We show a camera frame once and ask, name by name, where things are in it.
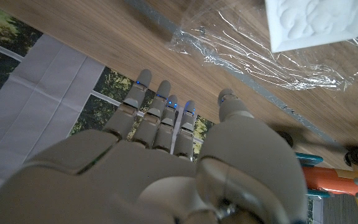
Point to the small white embossed box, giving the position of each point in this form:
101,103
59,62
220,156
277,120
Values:
315,21

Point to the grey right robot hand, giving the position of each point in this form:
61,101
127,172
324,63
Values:
135,174

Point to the grey tape table outline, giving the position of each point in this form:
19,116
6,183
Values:
259,88

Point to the clear plastic wrap sheet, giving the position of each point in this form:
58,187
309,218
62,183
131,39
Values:
244,56

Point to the printed window forest backdrop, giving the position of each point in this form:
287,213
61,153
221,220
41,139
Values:
26,93

